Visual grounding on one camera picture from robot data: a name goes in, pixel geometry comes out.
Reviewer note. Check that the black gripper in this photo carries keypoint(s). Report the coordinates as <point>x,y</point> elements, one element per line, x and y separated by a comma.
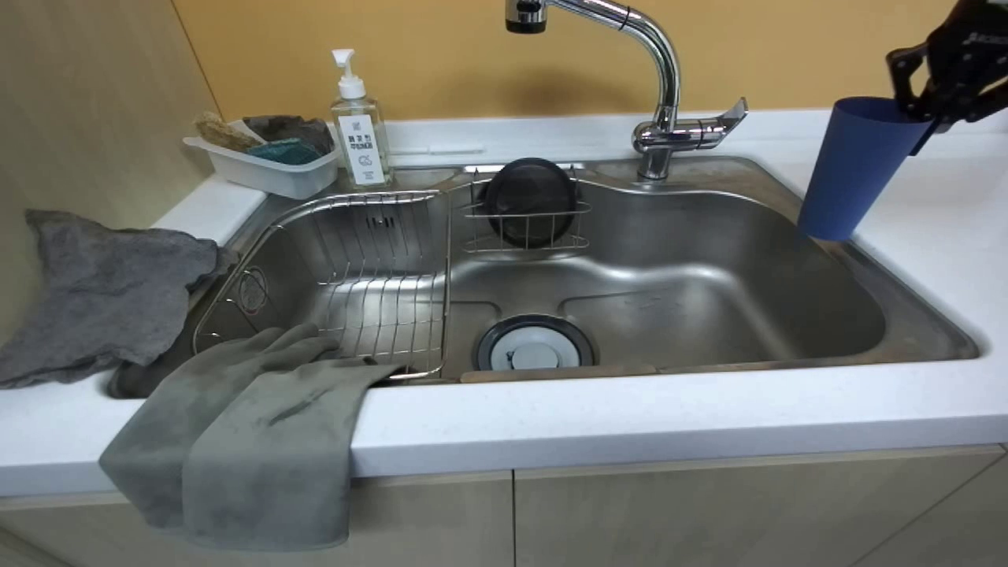
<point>973,49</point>

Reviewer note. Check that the blue plastic cup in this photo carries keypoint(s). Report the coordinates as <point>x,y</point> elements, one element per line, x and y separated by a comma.
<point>856,167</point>

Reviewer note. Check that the stainless steel sink basin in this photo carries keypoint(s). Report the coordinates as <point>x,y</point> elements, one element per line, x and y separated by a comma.
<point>714,286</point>

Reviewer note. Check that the round sink drain strainer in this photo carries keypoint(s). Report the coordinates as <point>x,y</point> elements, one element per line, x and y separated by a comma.
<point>535,345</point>

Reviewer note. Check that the chrome kitchen faucet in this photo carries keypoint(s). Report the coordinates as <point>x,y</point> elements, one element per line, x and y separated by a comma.
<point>662,64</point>

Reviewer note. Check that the beige cabinet door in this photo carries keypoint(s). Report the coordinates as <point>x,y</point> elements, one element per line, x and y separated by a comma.
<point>759,509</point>
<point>318,523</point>

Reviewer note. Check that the clear soap pump bottle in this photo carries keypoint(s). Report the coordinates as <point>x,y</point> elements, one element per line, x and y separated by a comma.
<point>362,136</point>

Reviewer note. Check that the dark rag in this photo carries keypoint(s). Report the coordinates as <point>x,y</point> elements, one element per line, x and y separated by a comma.
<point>295,131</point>

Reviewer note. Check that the teal sponge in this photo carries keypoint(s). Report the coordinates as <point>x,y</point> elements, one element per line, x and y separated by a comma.
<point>286,153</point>

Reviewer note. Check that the white plastic tray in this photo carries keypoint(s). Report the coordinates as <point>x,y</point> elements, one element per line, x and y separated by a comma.
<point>278,175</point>

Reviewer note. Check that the beige scrub brush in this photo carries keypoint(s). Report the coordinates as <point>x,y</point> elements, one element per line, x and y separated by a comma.
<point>221,134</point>

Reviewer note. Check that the grey-green towel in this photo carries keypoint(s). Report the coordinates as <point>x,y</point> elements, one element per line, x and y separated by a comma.
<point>262,441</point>

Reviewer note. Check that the dark grey cloth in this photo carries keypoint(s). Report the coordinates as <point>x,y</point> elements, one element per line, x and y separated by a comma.
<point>98,294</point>

